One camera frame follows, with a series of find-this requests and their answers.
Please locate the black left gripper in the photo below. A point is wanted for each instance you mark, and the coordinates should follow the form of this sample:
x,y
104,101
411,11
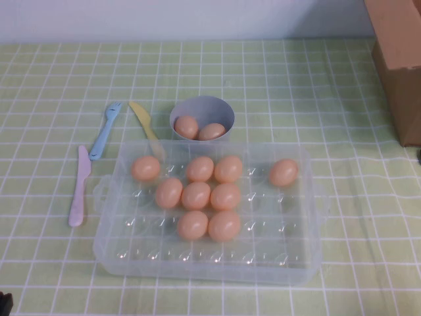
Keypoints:
x,y
5,306

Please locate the green checkered tablecloth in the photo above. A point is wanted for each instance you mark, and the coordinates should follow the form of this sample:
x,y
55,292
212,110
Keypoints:
x,y
296,82

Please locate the brown egg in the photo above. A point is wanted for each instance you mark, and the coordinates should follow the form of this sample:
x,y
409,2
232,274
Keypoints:
x,y
192,225
145,168
224,226
196,195
186,127
228,169
199,168
225,197
168,193
283,172
212,131

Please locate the transparent plastic egg box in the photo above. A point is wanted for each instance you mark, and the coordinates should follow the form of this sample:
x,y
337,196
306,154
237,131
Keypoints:
x,y
263,237

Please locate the pink plastic knife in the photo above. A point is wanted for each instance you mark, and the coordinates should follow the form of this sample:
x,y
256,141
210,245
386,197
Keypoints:
x,y
80,184

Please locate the blue plastic fork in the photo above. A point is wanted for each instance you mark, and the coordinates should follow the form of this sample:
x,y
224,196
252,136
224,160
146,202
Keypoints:
x,y
102,135

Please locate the yellow plastic knife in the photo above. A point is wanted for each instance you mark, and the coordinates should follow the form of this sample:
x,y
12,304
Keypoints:
x,y
142,120

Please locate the brown cardboard box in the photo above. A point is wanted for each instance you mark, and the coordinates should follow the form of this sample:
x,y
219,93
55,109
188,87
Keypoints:
x,y
398,66

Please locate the grey plastic cup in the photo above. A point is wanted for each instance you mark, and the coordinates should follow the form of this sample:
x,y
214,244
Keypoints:
x,y
207,107

